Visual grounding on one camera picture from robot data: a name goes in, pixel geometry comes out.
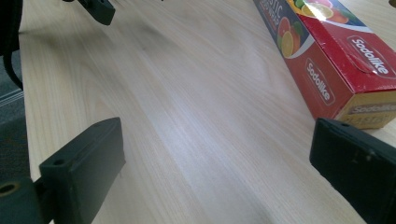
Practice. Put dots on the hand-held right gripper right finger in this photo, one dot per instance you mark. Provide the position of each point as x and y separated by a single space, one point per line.
358 168

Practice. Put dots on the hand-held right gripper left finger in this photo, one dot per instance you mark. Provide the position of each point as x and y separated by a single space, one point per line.
84 168

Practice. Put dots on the red plastic wrap box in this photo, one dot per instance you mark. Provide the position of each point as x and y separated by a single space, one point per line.
327 62

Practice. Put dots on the dark object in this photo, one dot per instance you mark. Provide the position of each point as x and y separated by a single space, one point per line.
9 25

